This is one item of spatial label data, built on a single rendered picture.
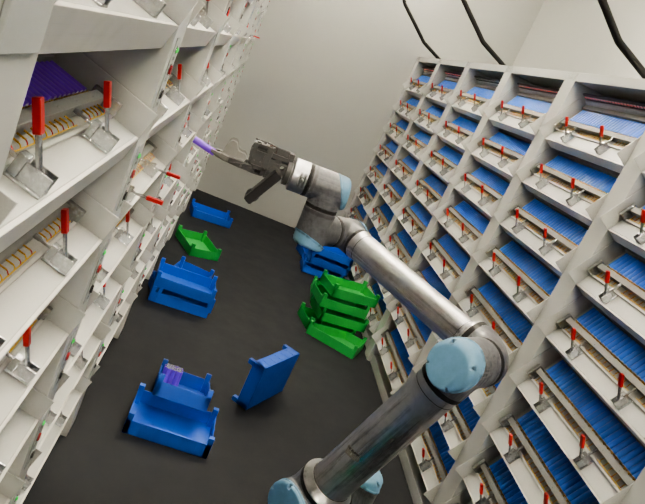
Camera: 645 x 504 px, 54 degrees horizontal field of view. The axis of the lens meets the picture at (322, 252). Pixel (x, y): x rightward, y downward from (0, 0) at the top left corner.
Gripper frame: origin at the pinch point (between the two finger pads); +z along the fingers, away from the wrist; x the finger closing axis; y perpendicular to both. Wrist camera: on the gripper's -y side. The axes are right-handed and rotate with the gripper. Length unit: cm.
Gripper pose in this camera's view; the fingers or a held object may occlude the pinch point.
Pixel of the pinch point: (215, 153)
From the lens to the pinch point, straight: 171.6
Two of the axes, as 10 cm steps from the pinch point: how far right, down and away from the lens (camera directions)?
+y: 3.7, -8.9, -2.6
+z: -9.3, -3.3, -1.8
